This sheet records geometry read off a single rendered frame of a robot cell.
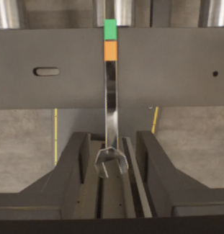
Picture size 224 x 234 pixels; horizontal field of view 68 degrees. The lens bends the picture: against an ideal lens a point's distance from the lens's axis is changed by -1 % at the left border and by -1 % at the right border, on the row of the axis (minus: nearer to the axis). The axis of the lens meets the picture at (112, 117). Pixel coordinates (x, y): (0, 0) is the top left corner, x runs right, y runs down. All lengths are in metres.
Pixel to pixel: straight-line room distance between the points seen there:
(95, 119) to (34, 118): 0.63
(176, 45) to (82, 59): 0.11
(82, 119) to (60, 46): 0.92
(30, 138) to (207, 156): 1.61
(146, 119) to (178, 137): 0.56
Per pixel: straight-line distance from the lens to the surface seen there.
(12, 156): 1.80
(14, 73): 0.23
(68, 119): 1.13
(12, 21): 0.54
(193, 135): 1.66
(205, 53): 0.23
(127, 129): 1.13
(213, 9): 0.56
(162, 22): 0.62
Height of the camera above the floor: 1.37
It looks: 73 degrees down
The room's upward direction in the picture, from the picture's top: 176 degrees clockwise
